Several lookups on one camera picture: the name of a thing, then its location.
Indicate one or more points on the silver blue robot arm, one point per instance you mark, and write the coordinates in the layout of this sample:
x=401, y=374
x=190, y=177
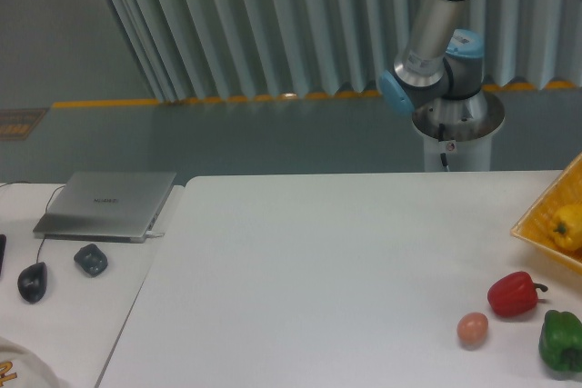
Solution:
x=420, y=72

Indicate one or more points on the folding white partition screen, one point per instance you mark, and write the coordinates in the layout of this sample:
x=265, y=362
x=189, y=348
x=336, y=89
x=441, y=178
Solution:
x=223, y=49

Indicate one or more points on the silver closed laptop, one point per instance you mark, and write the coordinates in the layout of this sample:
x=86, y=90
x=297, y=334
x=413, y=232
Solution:
x=118, y=207

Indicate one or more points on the black power adapter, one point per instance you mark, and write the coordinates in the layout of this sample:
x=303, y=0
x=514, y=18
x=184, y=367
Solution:
x=91, y=259

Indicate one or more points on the brown egg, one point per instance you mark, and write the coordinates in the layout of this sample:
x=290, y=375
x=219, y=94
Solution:
x=472, y=329

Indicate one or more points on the red bell pepper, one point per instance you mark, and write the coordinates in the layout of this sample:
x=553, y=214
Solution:
x=514, y=294

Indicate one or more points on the yellow wicker basket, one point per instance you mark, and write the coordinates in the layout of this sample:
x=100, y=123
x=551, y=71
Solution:
x=534, y=226

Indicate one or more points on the brown floor sign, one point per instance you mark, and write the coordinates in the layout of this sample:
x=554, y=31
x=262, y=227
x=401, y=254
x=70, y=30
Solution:
x=18, y=124

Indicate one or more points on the black computer mouse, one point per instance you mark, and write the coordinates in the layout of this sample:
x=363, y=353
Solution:
x=32, y=282

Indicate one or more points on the yellow bell pepper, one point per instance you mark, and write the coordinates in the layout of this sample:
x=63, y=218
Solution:
x=566, y=227

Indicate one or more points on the black device at edge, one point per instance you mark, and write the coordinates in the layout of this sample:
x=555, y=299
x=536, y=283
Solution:
x=3, y=241

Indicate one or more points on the green bell pepper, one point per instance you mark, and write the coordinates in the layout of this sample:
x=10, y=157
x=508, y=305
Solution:
x=560, y=341

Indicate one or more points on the white cloth with print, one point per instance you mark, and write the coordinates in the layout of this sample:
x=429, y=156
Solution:
x=22, y=368

